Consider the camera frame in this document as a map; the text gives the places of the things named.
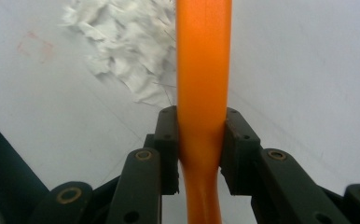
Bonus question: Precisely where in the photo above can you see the orange brush with grey bristles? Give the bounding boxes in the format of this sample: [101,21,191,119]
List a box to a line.
[174,0,233,224]

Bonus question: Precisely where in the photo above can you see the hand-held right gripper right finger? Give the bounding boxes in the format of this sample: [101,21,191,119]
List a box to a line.
[219,106,262,197]

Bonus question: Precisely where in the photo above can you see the white paper scraps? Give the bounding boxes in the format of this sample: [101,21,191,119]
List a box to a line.
[61,0,178,108]

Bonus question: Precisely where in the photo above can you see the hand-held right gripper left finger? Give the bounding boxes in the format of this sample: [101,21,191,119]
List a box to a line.
[143,105,181,196]

